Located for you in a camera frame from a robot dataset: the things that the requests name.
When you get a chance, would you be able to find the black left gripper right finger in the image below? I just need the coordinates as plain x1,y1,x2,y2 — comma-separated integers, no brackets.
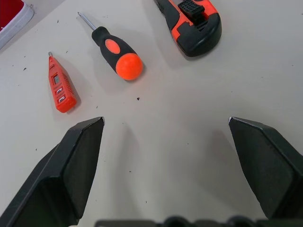
228,116,303,220

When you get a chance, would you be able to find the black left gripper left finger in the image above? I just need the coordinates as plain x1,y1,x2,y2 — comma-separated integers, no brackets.
0,116,105,227

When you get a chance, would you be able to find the orange voltage tester pen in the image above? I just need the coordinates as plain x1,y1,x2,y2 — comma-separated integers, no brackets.
48,52,78,114

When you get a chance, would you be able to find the black screwdriver orange end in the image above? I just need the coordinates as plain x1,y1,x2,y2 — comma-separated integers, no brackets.
77,12,144,81

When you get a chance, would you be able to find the orange black utility knife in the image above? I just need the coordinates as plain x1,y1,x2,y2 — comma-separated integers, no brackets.
153,0,223,57

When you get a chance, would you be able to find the red canvas shoe white sole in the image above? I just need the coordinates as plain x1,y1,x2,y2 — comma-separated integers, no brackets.
0,0,36,50

